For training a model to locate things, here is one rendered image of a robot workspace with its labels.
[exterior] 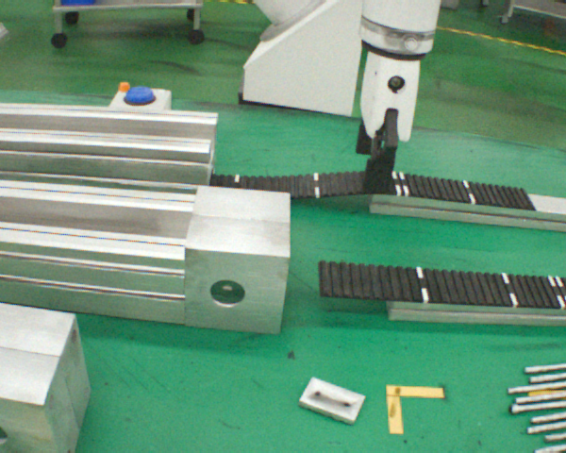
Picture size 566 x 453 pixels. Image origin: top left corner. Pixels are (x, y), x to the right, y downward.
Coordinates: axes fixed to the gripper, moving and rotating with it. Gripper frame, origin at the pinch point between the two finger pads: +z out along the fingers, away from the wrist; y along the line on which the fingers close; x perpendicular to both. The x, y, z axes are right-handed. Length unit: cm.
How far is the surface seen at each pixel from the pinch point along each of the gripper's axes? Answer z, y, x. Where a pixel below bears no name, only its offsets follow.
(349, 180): 3.0, 0.1, 2.4
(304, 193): 4.3, -1.8, 8.0
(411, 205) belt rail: 4.7, -1.5, -5.7
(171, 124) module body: -1.7, 2.1, 25.0
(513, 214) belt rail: 4.1, -2.1, -20.0
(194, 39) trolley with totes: 81, 281, 59
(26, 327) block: -3.5, -35.4, 30.2
